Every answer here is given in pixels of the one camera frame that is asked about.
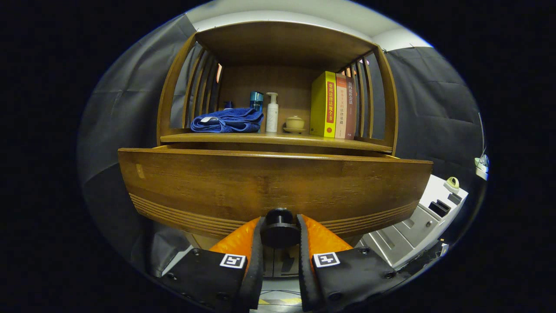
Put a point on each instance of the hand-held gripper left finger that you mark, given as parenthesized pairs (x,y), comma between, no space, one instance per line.
(257,269)

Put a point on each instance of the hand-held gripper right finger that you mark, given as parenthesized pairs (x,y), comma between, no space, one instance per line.
(304,278)

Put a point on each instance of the wooden drawer with black knob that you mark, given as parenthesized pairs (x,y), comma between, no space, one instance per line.
(260,182)

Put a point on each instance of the white side cabinet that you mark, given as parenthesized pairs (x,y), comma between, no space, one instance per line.
(417,226)

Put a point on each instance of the wooden countertop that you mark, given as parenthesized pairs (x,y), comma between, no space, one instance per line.
(278,139)

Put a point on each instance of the wooden cabinet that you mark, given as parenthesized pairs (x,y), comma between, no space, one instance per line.
(282,43)

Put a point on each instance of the beige lidded teacup with saucer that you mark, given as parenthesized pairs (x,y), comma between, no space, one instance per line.
(295,123)

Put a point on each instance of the blue folded towel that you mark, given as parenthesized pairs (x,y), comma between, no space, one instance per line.
(230,119)

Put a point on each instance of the white pump bottle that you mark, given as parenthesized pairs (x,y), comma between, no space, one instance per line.
(272,117)

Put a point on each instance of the small white blue-capped bottle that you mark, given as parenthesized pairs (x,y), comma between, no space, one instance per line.
(228,104)

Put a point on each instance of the blue glass bottle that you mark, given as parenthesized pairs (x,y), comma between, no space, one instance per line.
(256,101)

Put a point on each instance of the small black box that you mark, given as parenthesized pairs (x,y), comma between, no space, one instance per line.
(455,198)

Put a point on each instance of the orange cream book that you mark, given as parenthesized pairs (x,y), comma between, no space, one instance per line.
(341,108)

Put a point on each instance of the yellow book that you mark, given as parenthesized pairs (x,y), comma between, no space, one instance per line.
(321,104)

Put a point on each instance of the small pale green tape dispenser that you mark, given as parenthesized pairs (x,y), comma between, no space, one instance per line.
(451,184)

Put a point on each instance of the brown book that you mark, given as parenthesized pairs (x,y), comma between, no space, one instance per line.
(350,108)

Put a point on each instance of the white green wall fixture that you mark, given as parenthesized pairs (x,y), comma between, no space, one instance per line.
(481,167)

